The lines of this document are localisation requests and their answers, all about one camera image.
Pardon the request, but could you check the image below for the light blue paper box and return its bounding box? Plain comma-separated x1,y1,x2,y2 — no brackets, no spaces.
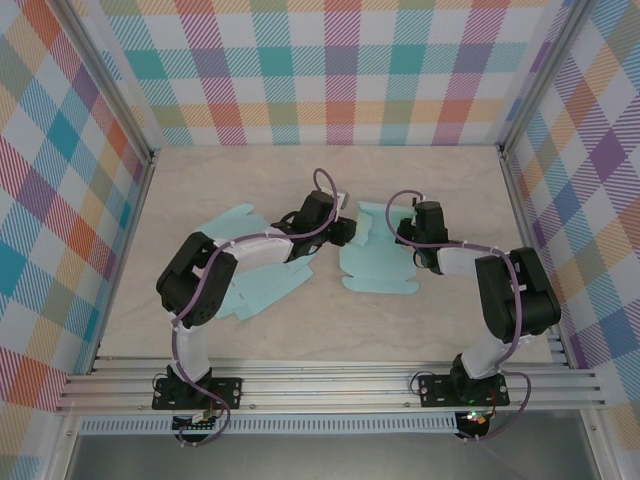
194,202,314,322
338,199,421,296

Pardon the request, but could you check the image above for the grey metal shelf panel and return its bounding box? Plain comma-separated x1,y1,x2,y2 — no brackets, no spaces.
64,432,601,480

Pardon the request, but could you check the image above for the aluminium side rail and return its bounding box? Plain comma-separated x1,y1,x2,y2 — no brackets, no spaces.
499,147,574,371
89,149,160,374

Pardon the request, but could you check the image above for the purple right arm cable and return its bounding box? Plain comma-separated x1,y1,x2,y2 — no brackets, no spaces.
388,188,532,444

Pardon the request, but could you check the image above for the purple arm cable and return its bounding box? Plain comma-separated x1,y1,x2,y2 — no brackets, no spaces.
388,188,532,444
169,167,342,449

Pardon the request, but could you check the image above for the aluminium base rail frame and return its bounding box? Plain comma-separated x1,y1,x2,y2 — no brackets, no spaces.
54,354,607,415

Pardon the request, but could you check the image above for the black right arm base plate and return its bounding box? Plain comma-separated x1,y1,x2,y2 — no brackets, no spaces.
417,373,511,409

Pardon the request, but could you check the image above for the aluminium corner post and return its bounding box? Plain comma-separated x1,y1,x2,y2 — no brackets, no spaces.
58,0,162,166
496,0,591,159

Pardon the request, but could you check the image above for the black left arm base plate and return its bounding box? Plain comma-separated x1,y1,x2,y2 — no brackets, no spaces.
151,377,245,412

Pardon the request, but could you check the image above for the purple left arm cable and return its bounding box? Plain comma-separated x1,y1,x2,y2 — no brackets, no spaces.
169,167,342,449

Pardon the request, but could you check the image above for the white slotted cable duct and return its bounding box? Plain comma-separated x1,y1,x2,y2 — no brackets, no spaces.
78,412,460,435

